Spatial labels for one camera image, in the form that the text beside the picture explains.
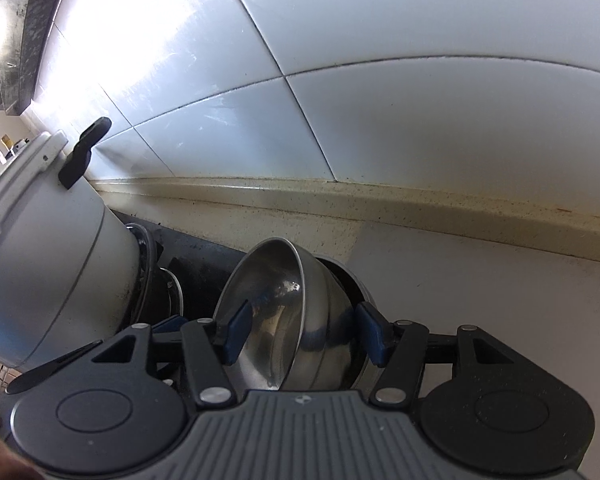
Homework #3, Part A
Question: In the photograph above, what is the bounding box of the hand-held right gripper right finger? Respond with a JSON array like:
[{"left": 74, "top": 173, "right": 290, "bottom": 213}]
[{"left": 355, "top": 301, "right": 522, "bottom": 407}]

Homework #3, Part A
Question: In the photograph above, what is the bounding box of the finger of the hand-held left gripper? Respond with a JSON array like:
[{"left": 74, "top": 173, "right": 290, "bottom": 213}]
[
  {"left": 5, "top": 340, "right": 104, "bottom": 396},
  {"left": 152, "top": 315, "right": 186, "bottom": 335}
]

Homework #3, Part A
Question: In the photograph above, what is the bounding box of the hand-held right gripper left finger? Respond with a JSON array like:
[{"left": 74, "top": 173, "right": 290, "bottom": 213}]
[{"left": 91, "top": 301, "right": 254, "bottom": 408}]

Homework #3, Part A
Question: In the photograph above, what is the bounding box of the large steel bowl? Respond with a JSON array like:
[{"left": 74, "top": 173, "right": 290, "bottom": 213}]
[{"left": 314, "top": 256, "right": 382, "bottom": 391}]

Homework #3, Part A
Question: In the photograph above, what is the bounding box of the small steel bowl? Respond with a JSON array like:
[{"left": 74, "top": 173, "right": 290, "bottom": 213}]
[{"left": 213, "top": 238, "right": 357, "bottom": 392}]

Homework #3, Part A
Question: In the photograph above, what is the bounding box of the person's left forearm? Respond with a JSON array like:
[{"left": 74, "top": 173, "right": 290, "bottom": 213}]
[{"left": 0, "top": 410, "right": 43, "bottom": 480}]

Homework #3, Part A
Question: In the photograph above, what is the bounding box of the black burner pot support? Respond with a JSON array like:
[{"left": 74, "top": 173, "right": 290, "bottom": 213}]
[{"left": 125, "top": 223, "right": 186, "bottom": 323}]

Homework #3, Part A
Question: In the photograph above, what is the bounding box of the black glass stove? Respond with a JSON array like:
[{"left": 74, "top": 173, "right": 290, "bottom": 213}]
[{"left": 112, "top": 209, "right": 262, "bottom": 386}]

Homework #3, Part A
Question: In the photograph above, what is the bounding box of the large steel pot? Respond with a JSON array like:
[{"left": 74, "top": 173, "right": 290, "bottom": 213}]
[{"left": 0, "top": 117, "right": 147, "bottom": 370}]

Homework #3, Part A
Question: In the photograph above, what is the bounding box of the steel range hood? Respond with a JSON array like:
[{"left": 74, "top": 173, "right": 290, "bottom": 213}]
[{"left": 0, "top": 0, "right": 83, "bottom": 117}]

